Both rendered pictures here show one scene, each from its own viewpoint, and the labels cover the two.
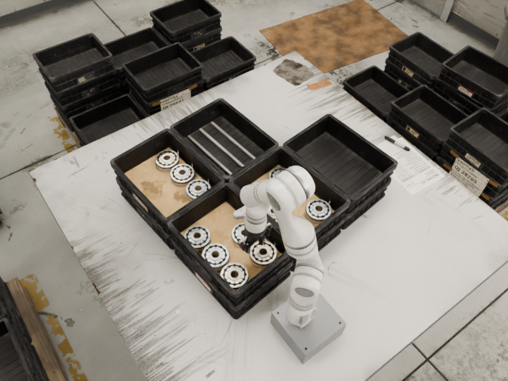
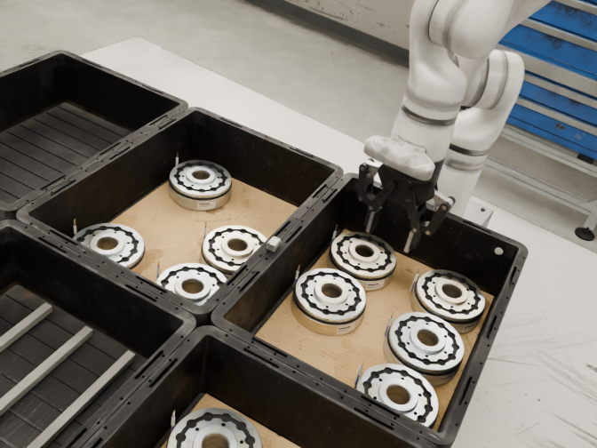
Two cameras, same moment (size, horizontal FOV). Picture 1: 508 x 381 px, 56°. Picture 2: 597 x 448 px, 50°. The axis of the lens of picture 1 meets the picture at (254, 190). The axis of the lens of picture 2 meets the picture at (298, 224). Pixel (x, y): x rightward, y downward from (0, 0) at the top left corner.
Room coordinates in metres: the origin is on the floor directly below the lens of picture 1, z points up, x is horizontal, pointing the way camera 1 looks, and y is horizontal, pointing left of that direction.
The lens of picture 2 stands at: (1.31, 0.60, 1.48)
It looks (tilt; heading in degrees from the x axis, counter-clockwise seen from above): 38 degrees down; 245
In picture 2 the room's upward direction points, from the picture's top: 11 degrees clockwise
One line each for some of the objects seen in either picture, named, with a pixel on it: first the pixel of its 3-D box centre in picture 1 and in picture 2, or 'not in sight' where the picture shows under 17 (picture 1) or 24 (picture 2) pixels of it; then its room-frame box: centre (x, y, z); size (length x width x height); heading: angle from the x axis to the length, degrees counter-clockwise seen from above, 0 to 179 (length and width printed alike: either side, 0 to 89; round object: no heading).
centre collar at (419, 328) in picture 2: (215, 254); (427, 339); (0.88, 0.14, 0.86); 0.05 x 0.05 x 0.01
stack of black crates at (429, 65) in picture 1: (418, 73); not in sight; (2.66, -1.12, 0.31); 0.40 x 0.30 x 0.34; 37
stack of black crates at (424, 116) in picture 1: (423, 131); not in sight; (2.10, -1.04, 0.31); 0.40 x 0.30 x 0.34; 37
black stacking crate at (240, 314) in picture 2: (230, 243); (377, 311); (0.93, 0.08, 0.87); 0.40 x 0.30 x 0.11; 43
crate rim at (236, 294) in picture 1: (230, 235); (386, 284); (0.93, 0.08, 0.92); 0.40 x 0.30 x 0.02; 43
